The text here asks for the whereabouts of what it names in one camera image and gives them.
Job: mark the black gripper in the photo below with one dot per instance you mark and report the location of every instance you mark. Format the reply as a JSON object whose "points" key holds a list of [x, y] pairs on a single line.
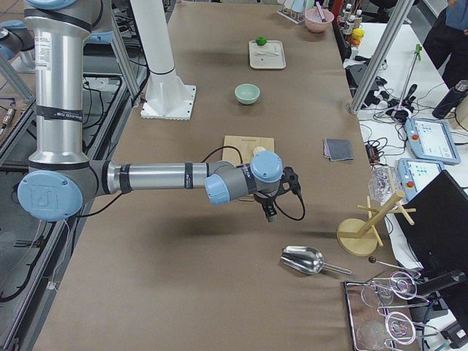
{"points": [[266, 204]]}

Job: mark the white steamed bun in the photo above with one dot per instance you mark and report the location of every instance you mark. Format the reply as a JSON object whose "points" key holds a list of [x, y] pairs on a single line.
{"points": [[257, 150]]}

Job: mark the white ceramic spoon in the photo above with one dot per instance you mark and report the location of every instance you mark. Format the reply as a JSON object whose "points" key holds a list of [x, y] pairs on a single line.
{"points": [[268, 54]]}

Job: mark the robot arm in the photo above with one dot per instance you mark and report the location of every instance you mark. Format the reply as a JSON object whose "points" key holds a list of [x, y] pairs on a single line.
{"points": [[61, 178]]}

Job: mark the light green bowl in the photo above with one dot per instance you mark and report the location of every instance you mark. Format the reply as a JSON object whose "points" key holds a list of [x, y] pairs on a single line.
{"points": [[247, 93]]}

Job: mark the pink bowl with ice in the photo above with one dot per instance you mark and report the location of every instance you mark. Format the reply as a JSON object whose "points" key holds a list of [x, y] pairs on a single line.
{"points": [[314, 22]]}

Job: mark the metal scoop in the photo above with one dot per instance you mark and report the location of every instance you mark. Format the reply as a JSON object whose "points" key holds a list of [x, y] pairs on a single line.
{"points": [[308, 260]]}

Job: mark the bamboo cutting board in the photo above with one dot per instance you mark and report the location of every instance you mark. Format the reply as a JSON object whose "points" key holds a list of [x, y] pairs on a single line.
{"points": [[237, 146]]}

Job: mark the wooden mug tree stand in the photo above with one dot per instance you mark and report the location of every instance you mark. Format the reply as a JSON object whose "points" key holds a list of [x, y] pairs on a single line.
{"points": [[361, 238]]}

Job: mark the folded grey cloth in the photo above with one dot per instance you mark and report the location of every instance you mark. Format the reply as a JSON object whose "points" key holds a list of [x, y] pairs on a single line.
{"points": [[337, 149]]}

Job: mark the black tray with glasses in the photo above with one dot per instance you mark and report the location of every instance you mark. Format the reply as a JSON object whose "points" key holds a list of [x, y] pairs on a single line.
{"points": [[389, 313]]}

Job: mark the teach pendant near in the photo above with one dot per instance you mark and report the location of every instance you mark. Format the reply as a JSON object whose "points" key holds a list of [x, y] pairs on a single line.
{"points": [[416, 174]]}

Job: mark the teach pendant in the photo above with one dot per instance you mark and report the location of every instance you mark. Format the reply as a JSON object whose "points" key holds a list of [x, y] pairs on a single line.
{"points": [[431, 140], [416, 174]]}

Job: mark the beige rabbit tray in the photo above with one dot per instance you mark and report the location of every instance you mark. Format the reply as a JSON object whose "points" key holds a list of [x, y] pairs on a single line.
{"points": [[264, 62]]}

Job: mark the black monitor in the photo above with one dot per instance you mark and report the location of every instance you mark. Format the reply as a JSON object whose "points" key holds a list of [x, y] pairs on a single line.
{"points": [[438, 238]]}

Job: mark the green lime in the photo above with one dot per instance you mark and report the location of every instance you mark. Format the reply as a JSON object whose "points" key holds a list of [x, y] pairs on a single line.
{"points": [[261, 41]]}

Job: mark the teach pendant far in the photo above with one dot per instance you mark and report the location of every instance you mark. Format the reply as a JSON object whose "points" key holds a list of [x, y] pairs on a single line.
{"points": [[431, 140]]}

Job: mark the black water bottle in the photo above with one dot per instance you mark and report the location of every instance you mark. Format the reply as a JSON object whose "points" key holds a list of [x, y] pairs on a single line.
{"points": [[451, 100]]}

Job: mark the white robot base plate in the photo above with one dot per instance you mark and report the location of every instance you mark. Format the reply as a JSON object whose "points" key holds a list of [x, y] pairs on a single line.
{"points": [[167, 97]]}

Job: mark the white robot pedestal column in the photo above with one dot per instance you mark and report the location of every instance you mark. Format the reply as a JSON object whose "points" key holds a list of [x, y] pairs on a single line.
{"points": [[152, 28]]}

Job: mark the aluminium frame post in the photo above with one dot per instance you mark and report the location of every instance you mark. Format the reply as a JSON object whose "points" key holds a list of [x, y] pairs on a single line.
{"points": [[392, 28]]}

